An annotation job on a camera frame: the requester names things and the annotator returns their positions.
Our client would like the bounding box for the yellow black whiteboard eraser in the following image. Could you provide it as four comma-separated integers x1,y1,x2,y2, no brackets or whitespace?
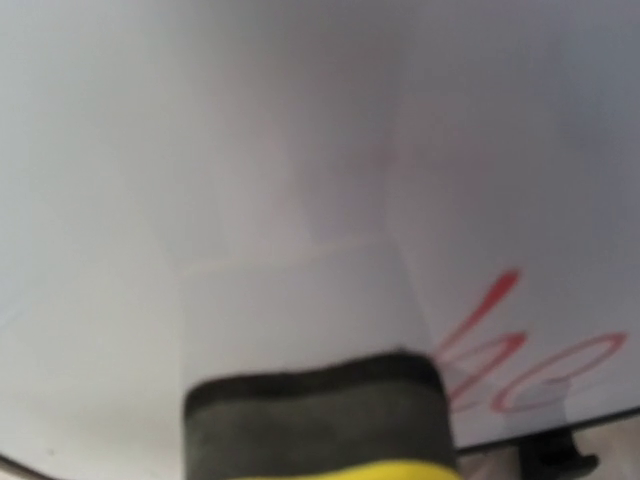
183,351,460,479

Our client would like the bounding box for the whiteboard wire stand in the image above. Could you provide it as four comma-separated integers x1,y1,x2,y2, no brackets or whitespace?
518,430,600,480

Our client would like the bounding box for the white whiteboard black frame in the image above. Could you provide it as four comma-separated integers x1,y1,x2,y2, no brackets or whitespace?
1,1,639,479

